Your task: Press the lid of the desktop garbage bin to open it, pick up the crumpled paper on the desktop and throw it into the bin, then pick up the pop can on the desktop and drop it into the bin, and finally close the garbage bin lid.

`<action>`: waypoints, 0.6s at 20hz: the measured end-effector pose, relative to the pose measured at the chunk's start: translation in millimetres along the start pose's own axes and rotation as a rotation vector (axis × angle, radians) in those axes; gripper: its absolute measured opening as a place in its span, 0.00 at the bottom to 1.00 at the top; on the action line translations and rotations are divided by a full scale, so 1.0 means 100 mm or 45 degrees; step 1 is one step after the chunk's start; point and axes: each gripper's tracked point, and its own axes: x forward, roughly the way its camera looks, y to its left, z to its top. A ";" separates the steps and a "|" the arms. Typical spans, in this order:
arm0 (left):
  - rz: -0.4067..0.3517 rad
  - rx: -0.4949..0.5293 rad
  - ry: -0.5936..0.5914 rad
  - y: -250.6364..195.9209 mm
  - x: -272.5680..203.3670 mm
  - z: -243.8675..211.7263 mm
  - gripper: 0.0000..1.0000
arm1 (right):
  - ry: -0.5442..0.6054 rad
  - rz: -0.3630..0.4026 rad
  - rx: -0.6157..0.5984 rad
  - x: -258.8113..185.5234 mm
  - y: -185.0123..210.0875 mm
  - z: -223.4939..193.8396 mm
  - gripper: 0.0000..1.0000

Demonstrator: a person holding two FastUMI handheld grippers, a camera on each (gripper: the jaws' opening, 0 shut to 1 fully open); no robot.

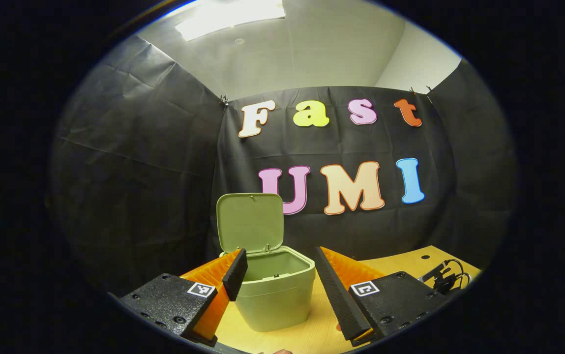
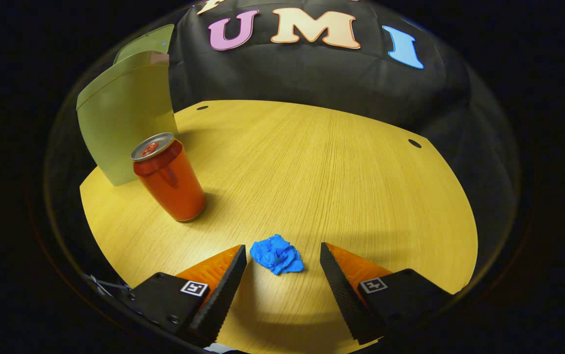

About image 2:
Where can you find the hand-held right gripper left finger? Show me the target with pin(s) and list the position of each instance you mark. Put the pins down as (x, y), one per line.
(221, 295)

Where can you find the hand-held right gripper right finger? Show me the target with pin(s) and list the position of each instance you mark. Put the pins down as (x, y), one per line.
(343, 295)

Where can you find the blue paper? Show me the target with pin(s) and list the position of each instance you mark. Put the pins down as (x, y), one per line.
(277, 254)

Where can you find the red pop can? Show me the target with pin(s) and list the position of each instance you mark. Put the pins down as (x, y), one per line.
(171, 182)

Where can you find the green desktop garbage bin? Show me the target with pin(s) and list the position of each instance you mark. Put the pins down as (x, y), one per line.
(125, 118)

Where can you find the black backdrop cloth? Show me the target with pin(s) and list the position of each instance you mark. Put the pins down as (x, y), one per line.
(312, 78)

